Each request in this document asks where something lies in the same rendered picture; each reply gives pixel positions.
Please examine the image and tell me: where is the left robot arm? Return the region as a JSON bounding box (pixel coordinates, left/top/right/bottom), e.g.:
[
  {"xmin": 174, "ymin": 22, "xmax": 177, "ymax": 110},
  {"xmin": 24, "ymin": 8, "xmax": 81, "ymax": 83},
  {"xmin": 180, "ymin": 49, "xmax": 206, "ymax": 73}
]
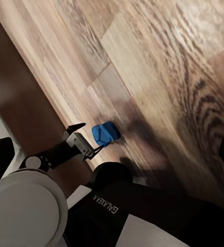
[{"xmin": 19, "ymin": 123, "xmax": 104, "ymax": 173}]

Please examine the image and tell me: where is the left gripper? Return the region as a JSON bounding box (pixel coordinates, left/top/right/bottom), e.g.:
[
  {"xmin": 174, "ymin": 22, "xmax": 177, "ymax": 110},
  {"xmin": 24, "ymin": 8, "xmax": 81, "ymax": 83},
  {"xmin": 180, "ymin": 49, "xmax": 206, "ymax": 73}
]
[{"xmin": 55, "ymin": 123, "xmax": 104, "ymax": 163}]

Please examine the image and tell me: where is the sandal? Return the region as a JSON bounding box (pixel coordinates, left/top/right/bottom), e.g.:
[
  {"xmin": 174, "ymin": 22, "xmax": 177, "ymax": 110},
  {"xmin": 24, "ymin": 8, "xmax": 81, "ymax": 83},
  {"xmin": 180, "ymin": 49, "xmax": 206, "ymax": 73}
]
[{"xmin": 92, "ymin": 121, "xmax": 120, "ymax": 148}]

